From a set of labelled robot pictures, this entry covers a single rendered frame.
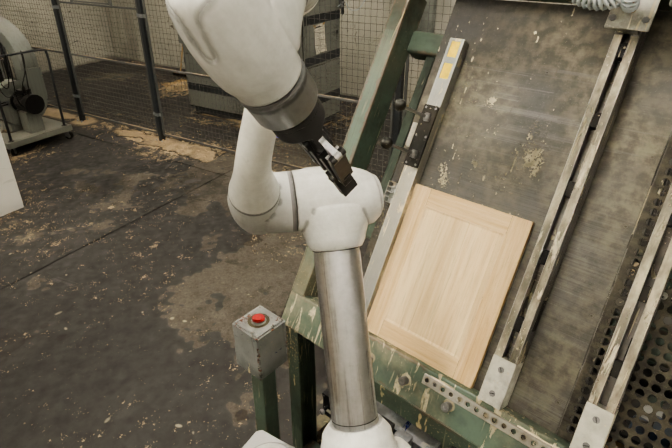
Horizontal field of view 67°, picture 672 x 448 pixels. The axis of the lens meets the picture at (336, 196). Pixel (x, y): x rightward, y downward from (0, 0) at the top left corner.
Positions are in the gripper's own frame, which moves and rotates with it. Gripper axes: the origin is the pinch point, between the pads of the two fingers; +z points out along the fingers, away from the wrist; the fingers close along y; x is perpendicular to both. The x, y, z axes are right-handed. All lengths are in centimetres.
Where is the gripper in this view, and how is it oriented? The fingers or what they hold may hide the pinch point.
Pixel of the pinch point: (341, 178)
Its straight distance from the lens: 82.4
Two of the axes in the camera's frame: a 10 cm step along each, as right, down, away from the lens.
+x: -6.8, 7.3, -1.0
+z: 3.5, 4.4, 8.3
